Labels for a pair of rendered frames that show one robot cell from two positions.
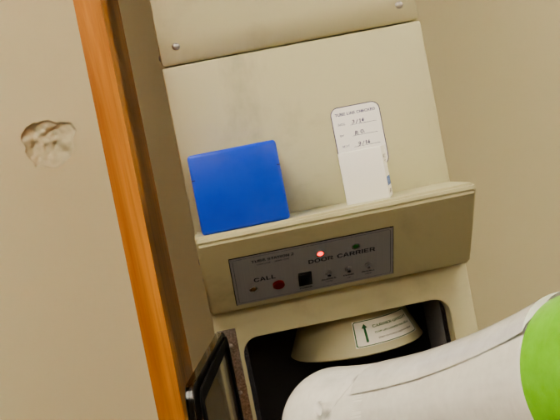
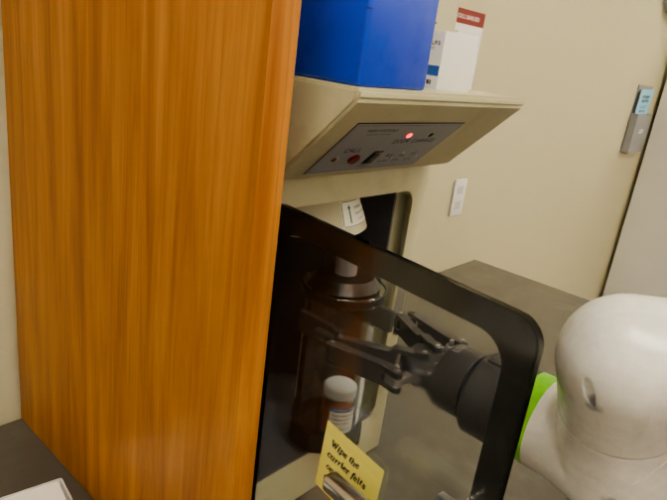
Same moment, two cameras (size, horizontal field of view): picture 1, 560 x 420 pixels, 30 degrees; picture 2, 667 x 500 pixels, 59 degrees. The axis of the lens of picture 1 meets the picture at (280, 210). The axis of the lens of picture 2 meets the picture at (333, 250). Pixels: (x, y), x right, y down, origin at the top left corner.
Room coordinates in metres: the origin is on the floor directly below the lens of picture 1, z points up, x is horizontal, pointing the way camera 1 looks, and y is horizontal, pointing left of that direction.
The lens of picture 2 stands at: (0.80, 0.46, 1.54)
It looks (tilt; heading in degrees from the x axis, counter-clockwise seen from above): 19 degrees down; 314
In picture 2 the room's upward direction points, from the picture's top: 8 degrees clockwise
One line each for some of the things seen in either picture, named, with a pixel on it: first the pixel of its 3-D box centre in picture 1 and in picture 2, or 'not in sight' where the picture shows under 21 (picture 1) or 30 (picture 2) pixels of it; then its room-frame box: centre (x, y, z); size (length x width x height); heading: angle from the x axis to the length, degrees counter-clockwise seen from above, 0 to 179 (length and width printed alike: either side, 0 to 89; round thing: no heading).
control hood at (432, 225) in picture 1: (337, 250); (404, 133); (1.21, -0.06, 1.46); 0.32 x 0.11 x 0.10; 94
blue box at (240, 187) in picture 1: (237, 187); (358, 32); (1.21, 0.04, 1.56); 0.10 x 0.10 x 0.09; 4
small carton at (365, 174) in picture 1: (365, 174); (442, 61); (1.22, -0.11, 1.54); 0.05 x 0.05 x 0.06; 80
